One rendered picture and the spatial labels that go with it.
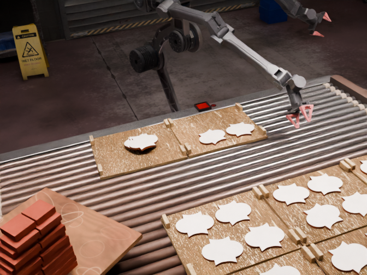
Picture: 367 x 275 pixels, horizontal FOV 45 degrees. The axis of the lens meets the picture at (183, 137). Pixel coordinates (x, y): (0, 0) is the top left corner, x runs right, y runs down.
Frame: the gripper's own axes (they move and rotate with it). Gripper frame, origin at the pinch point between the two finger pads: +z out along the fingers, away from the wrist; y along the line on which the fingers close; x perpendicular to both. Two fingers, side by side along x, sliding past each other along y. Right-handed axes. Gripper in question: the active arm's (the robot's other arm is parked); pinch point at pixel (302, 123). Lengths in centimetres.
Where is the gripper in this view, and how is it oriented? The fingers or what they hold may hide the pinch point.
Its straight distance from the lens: 214.0
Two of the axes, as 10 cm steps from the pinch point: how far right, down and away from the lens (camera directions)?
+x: 9.2, -1.4, 3.6
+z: 2.3, 9.5, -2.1
